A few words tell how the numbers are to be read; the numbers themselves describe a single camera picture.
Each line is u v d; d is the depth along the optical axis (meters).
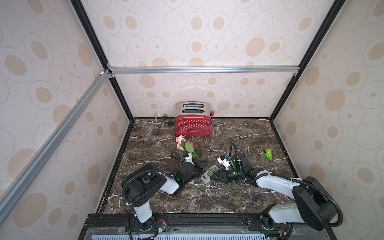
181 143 0.85
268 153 0.99
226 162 0.80
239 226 0.73
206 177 0.85
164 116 1.17
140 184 0.48
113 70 0.91
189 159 0.83
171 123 1.15
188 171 0.67
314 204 0.43
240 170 0.67
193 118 0.97
